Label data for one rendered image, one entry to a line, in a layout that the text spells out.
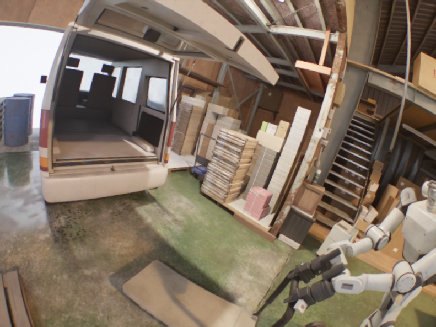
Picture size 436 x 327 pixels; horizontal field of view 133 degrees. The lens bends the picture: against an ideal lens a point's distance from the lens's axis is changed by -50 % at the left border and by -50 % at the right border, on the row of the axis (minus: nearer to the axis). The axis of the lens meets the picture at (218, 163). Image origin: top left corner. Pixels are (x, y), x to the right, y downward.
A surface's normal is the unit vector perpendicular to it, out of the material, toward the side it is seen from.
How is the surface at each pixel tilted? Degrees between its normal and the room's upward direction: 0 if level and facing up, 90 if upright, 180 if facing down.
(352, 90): 90
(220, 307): 0
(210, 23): 106
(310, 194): 90
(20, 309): 0
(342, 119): 90
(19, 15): 90
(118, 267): 0
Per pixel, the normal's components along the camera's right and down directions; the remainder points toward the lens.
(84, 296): 0.29, -0.92
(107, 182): 0.76, 0.33
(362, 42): -0.59, 0.05
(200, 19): 0.64, 0.64
